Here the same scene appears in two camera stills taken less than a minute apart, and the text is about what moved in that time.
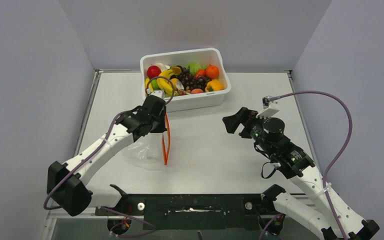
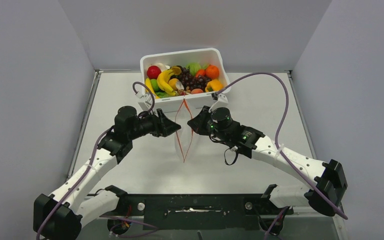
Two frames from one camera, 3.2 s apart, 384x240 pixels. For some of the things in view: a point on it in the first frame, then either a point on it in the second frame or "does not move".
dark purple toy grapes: x=190 y=81 does not move
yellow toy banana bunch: x=164 y=82 does not move
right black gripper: x=232 y=122 -> x=197 y=124
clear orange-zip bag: x=150 y=151 -> x=186 y=139
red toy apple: x=153 y=71 does not move
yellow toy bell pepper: x=214 y=85 does not move
